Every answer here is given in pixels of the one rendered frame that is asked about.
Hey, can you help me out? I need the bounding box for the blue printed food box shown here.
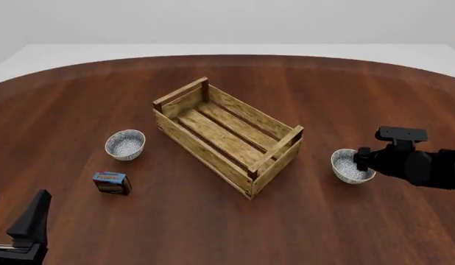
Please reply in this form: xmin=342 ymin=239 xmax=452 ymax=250
xmin=91 ymin=171 xmax=133 ymax=197

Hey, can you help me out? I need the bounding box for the blue patterned white bowl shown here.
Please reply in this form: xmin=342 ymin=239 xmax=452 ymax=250
xmin=104 ymin=128 xmax=146 ymax=161
xmin=331 ymin=148 xmax=377 ymax=186

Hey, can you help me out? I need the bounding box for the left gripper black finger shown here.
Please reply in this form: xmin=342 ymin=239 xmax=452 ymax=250
xmin=6 ymin=188 xmax=52 ymax=245

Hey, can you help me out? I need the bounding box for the wooden slat tray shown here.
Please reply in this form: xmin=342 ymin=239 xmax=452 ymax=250
xmin=152 ymin=77 xmax=305 ymax=201

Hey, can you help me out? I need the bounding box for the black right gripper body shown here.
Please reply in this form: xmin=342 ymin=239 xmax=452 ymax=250
xmin=354 ymin=146 xmax=374 ymax=163

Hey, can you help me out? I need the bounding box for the flat plate on black stalk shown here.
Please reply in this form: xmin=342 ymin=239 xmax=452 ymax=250
xmin=374 ymin=126 xmax=429 ymax=152

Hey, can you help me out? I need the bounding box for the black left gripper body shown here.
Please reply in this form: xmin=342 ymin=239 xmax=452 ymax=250
xmin=0 ymin=238 xmax=49 ymax=265

